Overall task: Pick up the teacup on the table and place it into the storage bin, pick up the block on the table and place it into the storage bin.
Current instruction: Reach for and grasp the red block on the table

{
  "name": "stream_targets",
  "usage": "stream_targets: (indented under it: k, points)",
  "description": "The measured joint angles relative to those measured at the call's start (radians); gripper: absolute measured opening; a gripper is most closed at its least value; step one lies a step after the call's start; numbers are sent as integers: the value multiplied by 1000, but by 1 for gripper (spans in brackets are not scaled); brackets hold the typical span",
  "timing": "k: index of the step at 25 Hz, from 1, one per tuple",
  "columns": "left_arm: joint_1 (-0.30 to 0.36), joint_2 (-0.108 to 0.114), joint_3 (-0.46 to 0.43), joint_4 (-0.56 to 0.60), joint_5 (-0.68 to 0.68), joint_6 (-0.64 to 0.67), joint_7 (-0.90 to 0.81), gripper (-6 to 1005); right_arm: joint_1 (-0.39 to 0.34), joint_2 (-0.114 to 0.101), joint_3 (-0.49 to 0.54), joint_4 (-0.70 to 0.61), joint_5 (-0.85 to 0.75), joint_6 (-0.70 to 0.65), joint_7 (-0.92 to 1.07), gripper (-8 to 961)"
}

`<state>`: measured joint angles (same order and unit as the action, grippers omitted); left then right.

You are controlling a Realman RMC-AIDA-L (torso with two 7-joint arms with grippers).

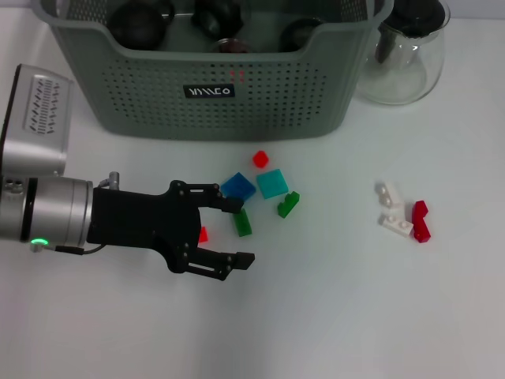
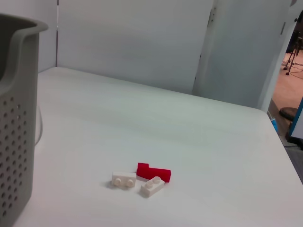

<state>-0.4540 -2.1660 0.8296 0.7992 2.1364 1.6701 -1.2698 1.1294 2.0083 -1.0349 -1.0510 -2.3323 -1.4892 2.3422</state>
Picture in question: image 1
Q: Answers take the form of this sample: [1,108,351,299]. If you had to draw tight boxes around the dark brown clay teapot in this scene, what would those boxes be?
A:
[107,0,175,51]

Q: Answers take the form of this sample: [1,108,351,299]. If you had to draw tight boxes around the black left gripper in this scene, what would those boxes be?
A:
[85,179,256,282]

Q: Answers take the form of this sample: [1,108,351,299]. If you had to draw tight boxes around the black carafe lid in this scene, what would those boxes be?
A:
[388,0,445,39]

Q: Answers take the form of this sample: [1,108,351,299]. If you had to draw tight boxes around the blue square toy tile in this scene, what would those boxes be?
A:
[219,171,256,202]

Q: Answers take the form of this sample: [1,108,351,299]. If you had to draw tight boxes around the cyan square toy tile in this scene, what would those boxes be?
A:
[255,168,289,201]

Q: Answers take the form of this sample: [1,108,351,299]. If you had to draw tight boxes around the grey perforated plastic storage basket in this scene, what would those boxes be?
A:
[30,0,395,142]

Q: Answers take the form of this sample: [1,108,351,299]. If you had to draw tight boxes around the white toy brick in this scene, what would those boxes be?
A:
[379,212,414,238]
[374,182,406,208]

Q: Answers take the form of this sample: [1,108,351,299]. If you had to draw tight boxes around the glass teacup with black handle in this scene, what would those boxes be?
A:
[190,0,244,40]
[278,17,323,52]
[211,37,253,54]

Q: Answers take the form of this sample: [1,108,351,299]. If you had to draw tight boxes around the green rectangular toy brick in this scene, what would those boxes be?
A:
[232,208,253,238]

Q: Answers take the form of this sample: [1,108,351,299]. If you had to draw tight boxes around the clear glass carafe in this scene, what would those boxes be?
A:
[353,0,451,107]

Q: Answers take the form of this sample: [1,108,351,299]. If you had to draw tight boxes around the dark red toy brick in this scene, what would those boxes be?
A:
[411,199,432,243]

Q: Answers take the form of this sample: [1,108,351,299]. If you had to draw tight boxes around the left gripper silver side plug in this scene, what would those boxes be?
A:
[98,171,122,190]

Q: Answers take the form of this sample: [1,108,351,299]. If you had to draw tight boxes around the left gripper cable plug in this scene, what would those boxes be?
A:
[30,241,107,256]

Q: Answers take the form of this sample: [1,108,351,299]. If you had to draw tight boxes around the green stepped toy brick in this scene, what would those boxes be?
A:
[276,190,301,219]

